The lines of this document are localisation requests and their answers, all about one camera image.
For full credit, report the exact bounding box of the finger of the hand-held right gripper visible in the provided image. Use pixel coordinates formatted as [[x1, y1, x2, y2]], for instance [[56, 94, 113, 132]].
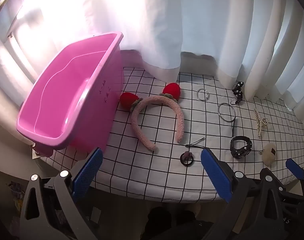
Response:
[[285, 158, 304, 200]]

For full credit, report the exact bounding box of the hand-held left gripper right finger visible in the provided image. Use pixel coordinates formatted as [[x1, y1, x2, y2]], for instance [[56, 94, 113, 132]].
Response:
[[201, 147, 285, 240]]

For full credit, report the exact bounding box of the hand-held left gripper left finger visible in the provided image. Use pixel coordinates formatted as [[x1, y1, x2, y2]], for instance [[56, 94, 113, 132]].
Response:
[[19, 147, 104, 240]]

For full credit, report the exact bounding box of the large silver bangle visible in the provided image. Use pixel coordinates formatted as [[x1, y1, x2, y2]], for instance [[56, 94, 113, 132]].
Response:
[[217, 102, 237, 123]]

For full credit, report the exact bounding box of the pink fuzzy strawberry headband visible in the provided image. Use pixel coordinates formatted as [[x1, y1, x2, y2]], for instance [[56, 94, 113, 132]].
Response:
[[119, 82, 185, 152]]

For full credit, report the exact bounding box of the pink plastic bin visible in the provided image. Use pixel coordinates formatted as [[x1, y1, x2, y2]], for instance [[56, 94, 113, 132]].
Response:
[[16, 32, 125, 158]]

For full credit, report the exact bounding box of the beige plush hair clip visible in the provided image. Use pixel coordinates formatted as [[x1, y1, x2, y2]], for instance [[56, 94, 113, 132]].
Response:
[[262, 143, 277, 166]]

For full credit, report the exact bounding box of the black hairpin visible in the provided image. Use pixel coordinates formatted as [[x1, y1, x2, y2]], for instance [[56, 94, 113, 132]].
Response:
[[185, 136, 207, 149]]

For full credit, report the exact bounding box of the black studded wristband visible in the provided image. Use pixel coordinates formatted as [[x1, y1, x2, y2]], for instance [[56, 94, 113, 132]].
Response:
[[230, 135, 253, 159]]

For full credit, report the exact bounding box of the thin black stick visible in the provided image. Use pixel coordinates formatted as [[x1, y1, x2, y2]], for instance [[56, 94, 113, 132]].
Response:
[[231, 118, 239, 137]]

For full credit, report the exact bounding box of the pearl hair clip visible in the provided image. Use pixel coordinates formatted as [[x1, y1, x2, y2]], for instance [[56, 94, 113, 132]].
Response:
[[253, 108, 270, 138]]

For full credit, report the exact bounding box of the black dotted bow hair clip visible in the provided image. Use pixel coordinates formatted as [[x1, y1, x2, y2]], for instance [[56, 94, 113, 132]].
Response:
[[230, 81, 244, 106]]

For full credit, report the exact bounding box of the sheer white curtain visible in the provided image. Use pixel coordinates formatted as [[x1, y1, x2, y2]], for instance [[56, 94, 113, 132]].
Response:
[[0, 0, 185, 110]]

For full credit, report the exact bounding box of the black hair tie with charm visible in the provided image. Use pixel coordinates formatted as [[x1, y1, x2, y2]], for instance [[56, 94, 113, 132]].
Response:
[[179, 151, 194, 167]]

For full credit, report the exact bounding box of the small silver bracelet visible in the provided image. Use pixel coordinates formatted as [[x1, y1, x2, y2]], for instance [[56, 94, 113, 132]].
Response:
[[196, 88, 210, 102]]

